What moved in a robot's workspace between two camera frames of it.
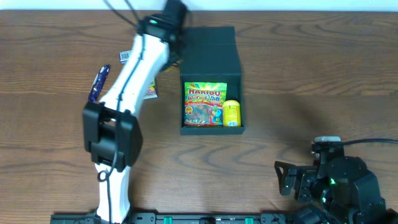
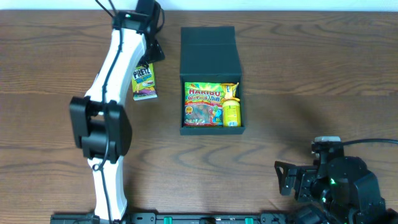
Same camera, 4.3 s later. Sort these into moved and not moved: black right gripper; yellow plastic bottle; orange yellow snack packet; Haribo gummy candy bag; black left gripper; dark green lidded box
Moved: orange yellow snack packet; black left gripper
Not moved: black right gripper; dark green lidded box; Haribo gummy candy bag; yellow plastic bottle
